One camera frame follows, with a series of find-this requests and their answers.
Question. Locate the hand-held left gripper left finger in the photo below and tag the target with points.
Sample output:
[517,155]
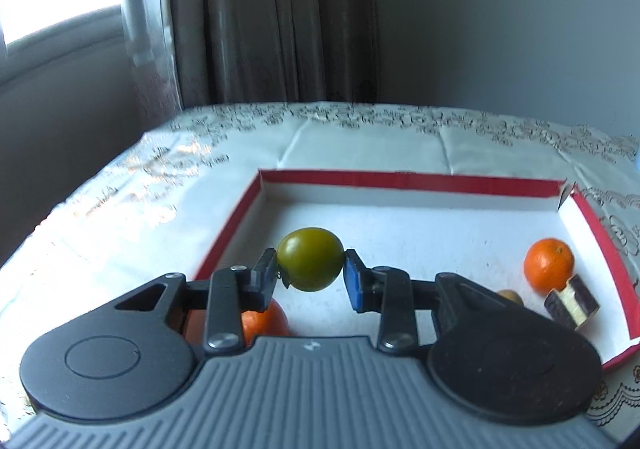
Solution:
[265,275]

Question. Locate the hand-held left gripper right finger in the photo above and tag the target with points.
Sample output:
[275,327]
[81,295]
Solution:
[352,279]

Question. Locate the green tomato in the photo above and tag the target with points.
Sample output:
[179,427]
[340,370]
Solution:
[310,256]

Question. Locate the shallow red cardboard box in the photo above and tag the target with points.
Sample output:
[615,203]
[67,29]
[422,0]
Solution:
[425,229]

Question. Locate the small brown round fruit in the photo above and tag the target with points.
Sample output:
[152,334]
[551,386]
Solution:
[511,296]

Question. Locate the small orange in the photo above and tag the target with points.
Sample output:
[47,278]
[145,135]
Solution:
[267,321]

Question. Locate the white floral tablecloth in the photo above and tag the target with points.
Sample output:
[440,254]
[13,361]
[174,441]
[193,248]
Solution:
[125,209]

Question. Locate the large orange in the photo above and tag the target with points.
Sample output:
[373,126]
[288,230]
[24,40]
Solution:
[548,264]

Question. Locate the brown curtain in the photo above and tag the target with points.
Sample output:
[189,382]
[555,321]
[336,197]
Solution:
[275,14]

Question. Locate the sheer white curtain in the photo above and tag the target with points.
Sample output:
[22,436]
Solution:
[150,29]

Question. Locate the window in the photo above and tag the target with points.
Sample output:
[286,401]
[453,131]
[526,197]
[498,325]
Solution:
[50,24]

